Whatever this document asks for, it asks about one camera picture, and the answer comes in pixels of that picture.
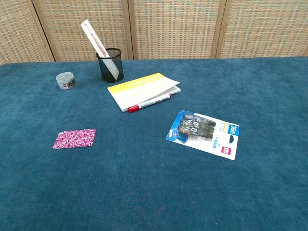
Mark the pink white patterned tile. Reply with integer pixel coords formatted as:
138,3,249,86
52,128,97,150

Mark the red capped white marker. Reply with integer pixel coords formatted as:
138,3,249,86
128,93,172,113

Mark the yellow and white notebook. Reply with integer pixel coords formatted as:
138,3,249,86
107,72,181,113

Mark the black mesh pen holder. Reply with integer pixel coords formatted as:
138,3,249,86
95,48,125,83

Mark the blue white tape blister pack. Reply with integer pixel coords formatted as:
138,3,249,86
165,110,241,161

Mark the blue table cloth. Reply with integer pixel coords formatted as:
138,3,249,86
0,56,308,231

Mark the woven rattan folding screen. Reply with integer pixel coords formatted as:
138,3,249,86
0,0,308,66

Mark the clear round clip box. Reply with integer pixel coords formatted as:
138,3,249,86
55,71,77,90

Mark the white ruler with red print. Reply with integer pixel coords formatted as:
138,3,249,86
80,19,120,80

